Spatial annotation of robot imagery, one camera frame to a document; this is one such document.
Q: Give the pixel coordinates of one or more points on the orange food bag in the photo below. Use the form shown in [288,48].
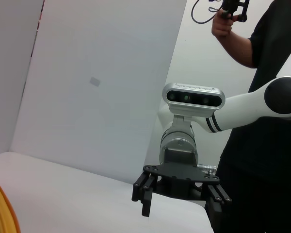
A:
[2,208]

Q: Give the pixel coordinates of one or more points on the person's black shirt torso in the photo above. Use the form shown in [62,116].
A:
[264,170]

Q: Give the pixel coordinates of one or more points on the person's bare hand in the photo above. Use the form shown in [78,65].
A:
[221,24]

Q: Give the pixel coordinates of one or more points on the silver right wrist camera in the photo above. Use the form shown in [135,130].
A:
[194,97]

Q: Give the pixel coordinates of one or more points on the small grey tape patch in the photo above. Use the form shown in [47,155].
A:
[95,81]

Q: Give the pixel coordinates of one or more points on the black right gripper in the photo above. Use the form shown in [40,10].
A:
[179,177]

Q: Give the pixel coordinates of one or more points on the person's bare forearm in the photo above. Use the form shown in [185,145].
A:
[240,49]

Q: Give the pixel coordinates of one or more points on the black handheld controller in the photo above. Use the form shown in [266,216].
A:
[232,7]

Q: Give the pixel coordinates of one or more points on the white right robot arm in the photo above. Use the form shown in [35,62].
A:
[242,106]

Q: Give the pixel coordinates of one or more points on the white backdrop board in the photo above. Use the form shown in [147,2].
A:
[99,109]

